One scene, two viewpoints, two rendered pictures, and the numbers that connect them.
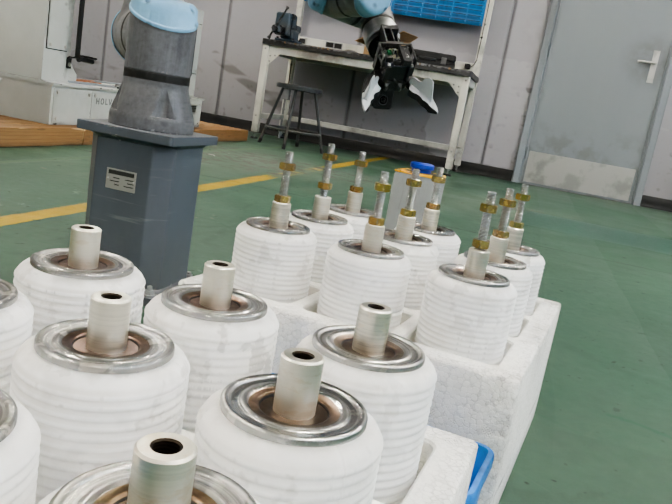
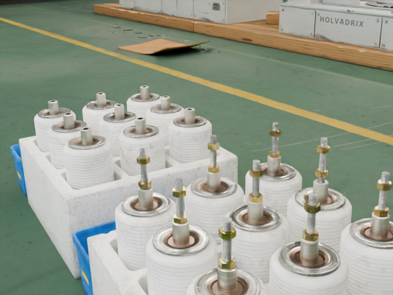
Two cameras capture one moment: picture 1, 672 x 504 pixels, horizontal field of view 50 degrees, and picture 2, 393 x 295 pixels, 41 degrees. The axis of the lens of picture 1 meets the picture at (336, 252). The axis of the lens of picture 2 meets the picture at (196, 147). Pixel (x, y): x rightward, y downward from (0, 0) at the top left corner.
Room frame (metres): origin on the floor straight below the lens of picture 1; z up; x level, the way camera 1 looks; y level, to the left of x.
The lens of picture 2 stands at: (1.26, -0.63, 0.62)
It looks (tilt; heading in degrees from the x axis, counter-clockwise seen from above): 21 degrees down; 131
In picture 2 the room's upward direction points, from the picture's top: 1 degrees counter-clockwise
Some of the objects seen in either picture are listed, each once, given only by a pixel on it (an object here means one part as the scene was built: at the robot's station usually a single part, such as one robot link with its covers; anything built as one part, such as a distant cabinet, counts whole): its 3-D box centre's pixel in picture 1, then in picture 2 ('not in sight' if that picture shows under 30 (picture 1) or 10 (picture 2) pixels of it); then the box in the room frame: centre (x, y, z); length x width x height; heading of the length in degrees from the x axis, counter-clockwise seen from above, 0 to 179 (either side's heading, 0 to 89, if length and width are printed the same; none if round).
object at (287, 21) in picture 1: (286, 26); not in sight; (5.58, 0.66, 0.87); 0.41 x 0.17 x 0.25; 167
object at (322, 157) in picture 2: (327, 172); (322, 161); (0.93, 0.03, 0.31); 0.01 x 0.01 x 0.08
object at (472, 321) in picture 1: (456, 356); (149, 256); (0.74, -0.15, 0.16); 0.10 x 0.10 x 0.18
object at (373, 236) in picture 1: (372, 238); (213, 180); (0.78, -0.04, 0.26); 0.02 x 0.02 x 0.03
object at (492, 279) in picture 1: (473, 276); (146, 205); (0.74, -0.15, 0.25); 0.08 x 0.08 x 0.01
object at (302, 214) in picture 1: (319, 218); (319, 199); (0.93, 0.03, 0.25); 0.08 x 0.08 x 0.01
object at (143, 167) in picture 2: (484, 227); (144, 172); (0.74, -0.15, 0.31); 0.01 x 0.01 x 0.08
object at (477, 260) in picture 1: (476, 264); (145, 197); (0.74, -0.15, 0.26); 0.02 x 0.02 x 0.03
